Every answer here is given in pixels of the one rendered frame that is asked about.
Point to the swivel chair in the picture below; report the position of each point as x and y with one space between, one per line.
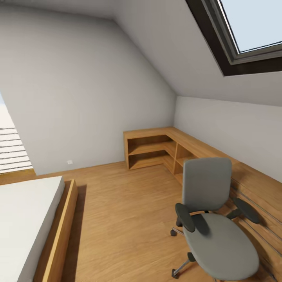
219 246

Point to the bookcase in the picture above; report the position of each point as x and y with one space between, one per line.
194 149
169 143
140 148

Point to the cabinet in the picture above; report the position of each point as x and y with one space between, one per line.
264 195

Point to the bed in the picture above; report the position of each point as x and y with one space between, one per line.
35 224

